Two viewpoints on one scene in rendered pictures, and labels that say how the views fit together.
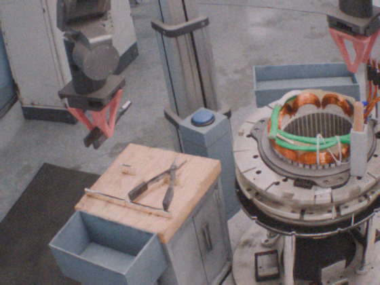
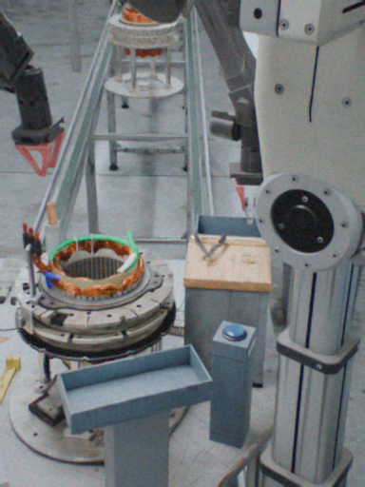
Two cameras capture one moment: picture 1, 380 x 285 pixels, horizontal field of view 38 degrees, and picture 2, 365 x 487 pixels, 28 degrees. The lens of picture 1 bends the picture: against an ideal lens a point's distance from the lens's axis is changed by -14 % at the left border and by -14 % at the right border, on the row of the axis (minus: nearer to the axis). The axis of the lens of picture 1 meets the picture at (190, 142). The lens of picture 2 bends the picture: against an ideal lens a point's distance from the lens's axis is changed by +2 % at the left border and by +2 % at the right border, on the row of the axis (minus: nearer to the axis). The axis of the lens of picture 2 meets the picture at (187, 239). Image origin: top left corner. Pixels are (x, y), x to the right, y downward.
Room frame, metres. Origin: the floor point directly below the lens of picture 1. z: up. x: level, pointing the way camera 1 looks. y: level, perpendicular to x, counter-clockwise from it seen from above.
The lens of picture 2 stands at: (2.05, -0.73, 1.90)
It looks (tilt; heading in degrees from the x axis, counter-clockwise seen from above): 29 degrees down; 149
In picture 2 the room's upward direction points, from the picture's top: 1 degrees clockwise
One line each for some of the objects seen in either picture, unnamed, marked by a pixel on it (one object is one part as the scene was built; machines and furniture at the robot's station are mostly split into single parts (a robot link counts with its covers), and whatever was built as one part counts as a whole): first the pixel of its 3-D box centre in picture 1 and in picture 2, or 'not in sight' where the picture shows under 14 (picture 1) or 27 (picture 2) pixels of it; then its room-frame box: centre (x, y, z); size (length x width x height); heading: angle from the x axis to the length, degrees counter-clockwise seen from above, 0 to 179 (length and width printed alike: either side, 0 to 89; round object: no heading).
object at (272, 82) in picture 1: (312, 127); (136, 439); (1.14, -0.28, 0.92); 0.25 x 0.11 x 0.28; 79
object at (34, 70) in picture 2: not in sight; (27, 82); (0.73, -0.29, 1.48); 0.07 x 0.06 x 0.07; 21
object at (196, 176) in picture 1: (146, 190); (227, 262); (0.87, 0.09, 1.05); 0.20 x 0.19 x 0.02; 145
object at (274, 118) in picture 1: (280, 113); (130, 251); (0.88, -0.16, 1.15); 0.15 x 0.04 x 0.02; 145
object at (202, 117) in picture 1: (202, 117); (235, 330); (1.09, -0.03, 1.04); 0.04 x 0.04 x 0.01
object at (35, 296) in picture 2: (376, 95); (33, 275); (0.87, -0.36, 1.15); 0.03 x 0.02 x 0.12; 137
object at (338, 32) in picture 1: (355, 42); (44, 147); (0.74, -0.27, 1.35); 0.07 x 0.07 x 0.09; 44
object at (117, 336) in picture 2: not in sight; (98, 337); (0.99, -0.28, 1.05); 0.09 x 0.04 x 0.01; 55
